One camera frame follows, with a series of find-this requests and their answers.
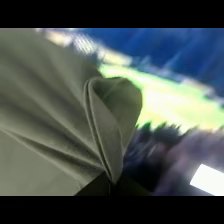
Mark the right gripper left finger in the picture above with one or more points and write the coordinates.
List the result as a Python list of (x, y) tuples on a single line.
[(96, 187)]

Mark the grey-green shirt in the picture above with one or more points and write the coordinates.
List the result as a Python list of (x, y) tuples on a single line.
[(50, 110)]

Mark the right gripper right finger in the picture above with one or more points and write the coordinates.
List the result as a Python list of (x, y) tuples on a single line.
[(130, 188)]

